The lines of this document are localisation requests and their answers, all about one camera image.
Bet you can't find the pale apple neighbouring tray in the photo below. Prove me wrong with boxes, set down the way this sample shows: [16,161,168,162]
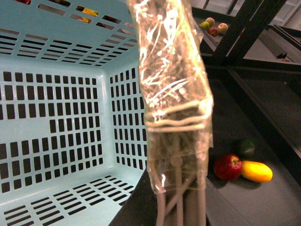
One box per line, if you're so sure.
[217,23,229,35]

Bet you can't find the green pear neighbouring tray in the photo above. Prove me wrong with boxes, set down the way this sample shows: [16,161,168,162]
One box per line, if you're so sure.
[199,21,210,31]

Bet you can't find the red apple neighbouring tray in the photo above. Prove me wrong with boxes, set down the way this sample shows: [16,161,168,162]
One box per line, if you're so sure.
[206,27,219,37]

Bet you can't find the light blue plastic basket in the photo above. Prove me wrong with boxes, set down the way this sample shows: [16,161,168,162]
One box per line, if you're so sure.
[0,0,146,226]

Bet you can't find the yellow starfruit centre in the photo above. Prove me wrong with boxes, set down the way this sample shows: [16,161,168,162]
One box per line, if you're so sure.
[81,8,99,24]

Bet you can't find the dark green avocado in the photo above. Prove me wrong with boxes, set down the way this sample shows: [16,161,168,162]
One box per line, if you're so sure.
[236,138,255,158]

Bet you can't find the yellow mango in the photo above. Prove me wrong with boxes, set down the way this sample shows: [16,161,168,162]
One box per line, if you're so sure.
[241,160,273,183]

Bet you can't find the red apple on table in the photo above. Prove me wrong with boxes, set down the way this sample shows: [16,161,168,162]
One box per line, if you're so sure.
[214,154,242,181]

